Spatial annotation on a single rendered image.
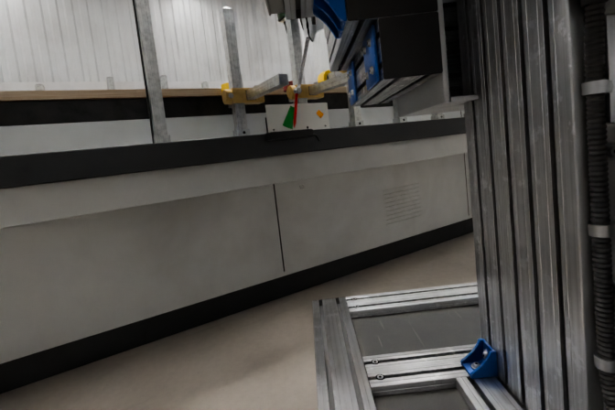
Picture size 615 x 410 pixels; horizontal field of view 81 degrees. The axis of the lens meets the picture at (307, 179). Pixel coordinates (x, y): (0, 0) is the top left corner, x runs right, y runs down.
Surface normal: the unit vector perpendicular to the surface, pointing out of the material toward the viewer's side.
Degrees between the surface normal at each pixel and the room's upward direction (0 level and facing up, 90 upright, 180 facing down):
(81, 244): 90
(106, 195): 90
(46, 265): 90
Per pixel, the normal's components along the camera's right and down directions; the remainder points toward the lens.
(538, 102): -0.99, 0.11
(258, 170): 0.51, 0.02
